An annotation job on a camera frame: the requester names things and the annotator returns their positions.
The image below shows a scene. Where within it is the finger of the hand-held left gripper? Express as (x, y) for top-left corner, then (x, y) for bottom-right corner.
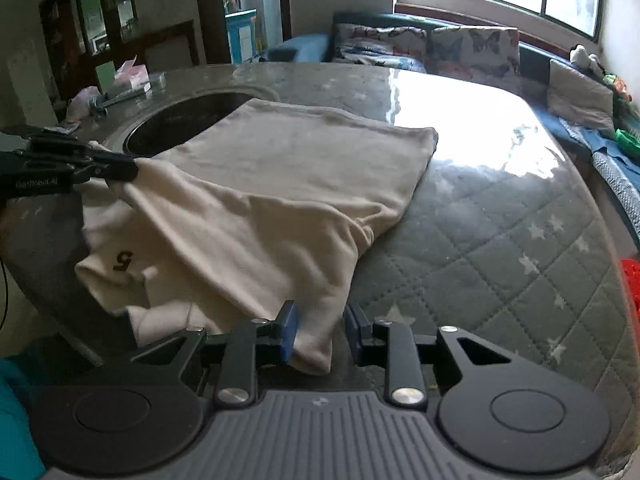
(29, 137), (140, 185)

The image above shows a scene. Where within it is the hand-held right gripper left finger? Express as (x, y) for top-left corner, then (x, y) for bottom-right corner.
(131, 301), (301, 408)

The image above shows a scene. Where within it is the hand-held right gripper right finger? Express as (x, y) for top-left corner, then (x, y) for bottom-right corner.
(344, 302), (526, 408)

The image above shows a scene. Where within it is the cream shirt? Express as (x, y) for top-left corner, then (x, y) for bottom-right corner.
(75, 98), (439, 376)

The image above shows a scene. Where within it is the round black recessed cooktop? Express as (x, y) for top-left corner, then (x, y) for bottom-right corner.
(121, 91), (261, 157)

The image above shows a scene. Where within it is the grey flat box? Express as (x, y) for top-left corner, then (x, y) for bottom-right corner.
(90, 72), (167, 118)

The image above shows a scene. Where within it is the white plastic bag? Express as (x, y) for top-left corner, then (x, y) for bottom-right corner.
(66, 86), (101, 121)

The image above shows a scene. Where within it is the pink tissue pack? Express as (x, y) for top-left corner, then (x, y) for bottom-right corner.
(114, 58), (150, 93)

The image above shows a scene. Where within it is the green paper box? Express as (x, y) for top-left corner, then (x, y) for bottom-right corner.
(95, 60), (118, 92)

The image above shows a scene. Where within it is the dark wooden chair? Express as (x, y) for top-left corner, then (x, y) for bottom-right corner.
(134, 20), (201, 73)

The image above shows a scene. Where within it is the dark wooden display cabinet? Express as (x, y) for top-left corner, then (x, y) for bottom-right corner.
(39, 0), (138, 106)

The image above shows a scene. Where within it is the grey quilted star table cover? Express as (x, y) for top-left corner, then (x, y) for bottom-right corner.
(0, 61), (640, 466)

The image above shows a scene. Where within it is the turquoise cabinet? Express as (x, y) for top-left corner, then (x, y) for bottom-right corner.
(225, 8), (261, 64)

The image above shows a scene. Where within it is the blue corner sofa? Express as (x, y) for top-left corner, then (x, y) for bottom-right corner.
(267, 11), (640, 241)

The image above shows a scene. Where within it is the teal cloth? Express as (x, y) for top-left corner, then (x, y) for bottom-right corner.
(0, 355), (48, 480)

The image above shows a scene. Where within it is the folded butterfly print quilt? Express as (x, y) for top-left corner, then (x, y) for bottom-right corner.
(332, 45), (428, 73)

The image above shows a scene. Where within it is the red plastic stool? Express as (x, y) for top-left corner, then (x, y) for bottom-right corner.
(619, 259), (640, 331)

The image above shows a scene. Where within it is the small butterfly print pillow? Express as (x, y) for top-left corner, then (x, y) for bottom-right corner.
(332, 23), (428, 61)

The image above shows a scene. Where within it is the large butterfly print pillow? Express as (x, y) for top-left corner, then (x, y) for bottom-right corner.
(430, 26), (521, 95)

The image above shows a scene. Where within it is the blue sofa blanket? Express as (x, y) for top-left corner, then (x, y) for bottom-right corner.
(590, 147), (640, 241)

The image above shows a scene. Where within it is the blue towel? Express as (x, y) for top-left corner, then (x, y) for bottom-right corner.
(582, 127), (621, 153)

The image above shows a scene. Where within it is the grey pillow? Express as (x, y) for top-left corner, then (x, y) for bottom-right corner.
(547, 58), (615, 133)

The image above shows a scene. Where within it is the panda plush toy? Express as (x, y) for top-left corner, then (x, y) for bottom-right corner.
(570, 44), (603, 71)

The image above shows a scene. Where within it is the green and pink plush toy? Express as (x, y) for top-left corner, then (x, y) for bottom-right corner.
(602, 72), (633, 101)

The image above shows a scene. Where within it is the dark wooden door frame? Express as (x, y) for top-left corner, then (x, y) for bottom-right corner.
(192, 0), (293, 66)

